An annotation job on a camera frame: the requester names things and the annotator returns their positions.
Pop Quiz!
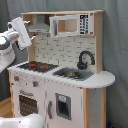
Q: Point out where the wooden toy kitchen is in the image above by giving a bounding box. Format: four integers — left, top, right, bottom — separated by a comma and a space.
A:
9, 10, 115, 128

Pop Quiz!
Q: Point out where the red stove knob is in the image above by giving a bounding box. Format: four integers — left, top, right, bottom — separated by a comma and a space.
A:
13, 75, 20, 83
32, 81, 39, 87

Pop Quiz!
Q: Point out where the white fridge door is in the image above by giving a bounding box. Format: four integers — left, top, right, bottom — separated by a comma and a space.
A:
47, 87, 83, 128

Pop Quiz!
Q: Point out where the red left stove knob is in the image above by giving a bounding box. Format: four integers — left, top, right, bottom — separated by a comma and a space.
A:
13, 75, 20, 83

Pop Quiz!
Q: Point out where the red right stove knob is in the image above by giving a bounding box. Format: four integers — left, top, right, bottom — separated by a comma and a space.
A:
32, 81, 39, 87

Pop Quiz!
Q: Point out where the grey toy sink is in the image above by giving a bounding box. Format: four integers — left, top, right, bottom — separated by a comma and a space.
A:
53, 67, 93, 81

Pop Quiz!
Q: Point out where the black toy stovetop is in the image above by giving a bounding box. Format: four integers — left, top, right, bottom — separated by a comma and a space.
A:
20, 61, 57, 73

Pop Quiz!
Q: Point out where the white toy microwave door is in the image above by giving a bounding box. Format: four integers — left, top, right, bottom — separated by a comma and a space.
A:
50, 14, 93, 38

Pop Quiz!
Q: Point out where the black toy faucet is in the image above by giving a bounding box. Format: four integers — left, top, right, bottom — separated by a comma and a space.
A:
77, 50, 95, 70

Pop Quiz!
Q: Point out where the white toy oven door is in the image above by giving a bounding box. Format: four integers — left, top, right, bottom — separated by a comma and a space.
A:
13, 87, 44, 117

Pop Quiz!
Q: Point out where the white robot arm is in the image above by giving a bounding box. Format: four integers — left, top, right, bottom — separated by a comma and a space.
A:
0, 17, 45, 128

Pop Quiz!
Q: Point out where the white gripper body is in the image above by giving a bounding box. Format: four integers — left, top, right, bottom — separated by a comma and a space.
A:
8, 17, 33, 50

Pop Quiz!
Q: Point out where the grey range hood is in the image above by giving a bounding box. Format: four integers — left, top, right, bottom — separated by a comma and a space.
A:
27, 15, 50, 33

